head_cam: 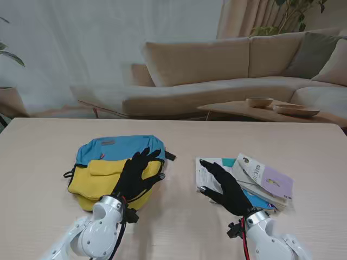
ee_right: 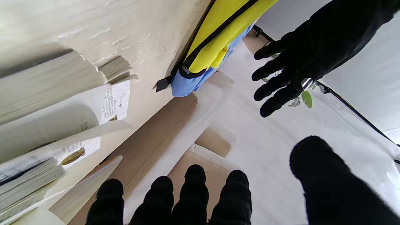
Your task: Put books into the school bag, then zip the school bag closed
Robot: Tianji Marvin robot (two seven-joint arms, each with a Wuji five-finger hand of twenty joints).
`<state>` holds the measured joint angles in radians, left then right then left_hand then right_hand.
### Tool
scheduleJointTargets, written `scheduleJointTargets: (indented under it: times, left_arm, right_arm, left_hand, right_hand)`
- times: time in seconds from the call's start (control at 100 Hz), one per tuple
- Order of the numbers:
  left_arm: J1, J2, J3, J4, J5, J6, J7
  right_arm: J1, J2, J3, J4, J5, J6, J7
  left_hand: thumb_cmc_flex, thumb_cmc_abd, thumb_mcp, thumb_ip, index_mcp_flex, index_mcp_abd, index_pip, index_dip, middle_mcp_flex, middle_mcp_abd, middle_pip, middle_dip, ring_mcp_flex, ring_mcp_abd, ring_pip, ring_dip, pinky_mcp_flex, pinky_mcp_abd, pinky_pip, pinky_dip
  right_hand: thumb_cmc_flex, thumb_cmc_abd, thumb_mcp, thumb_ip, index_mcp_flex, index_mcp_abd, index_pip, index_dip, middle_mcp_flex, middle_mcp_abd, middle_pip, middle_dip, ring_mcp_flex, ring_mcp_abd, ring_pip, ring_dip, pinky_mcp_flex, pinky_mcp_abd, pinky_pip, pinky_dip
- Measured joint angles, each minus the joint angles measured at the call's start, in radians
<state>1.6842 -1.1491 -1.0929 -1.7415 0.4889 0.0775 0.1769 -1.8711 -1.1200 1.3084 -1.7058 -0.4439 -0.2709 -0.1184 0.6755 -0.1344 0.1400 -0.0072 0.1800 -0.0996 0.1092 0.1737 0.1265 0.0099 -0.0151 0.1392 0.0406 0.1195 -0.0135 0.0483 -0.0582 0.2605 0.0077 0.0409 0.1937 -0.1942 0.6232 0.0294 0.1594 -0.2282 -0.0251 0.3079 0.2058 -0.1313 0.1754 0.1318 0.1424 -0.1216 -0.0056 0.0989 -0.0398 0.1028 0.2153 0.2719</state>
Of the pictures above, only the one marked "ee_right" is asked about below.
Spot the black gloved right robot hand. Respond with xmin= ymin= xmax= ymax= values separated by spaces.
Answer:
xmin=85 ymin=135 xmax=400 ymax=225

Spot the yellow and blue school bag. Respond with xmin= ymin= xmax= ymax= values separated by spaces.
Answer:
xmin=155 ymin=0 xmax=278 ymax=97

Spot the black stand pole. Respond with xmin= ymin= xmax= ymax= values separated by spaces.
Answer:
xmin=252 ymin=24 xmax=400 ymax=164

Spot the blue and white cover book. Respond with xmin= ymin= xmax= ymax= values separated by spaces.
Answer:
xmin=0 ymin=50 xmax=131 ymax=164

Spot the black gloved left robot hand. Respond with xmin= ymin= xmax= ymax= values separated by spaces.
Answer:
xmin=252 ymin=0 xmax=400 ymax=118

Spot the pale green leafy plant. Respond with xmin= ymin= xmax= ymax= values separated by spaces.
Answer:
xmin=270 ymin=52 xmax=313 ymax=109

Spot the beige plant pot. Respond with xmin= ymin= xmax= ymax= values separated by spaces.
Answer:
xmin=242 ymin=30 xmax=270 ymax=54

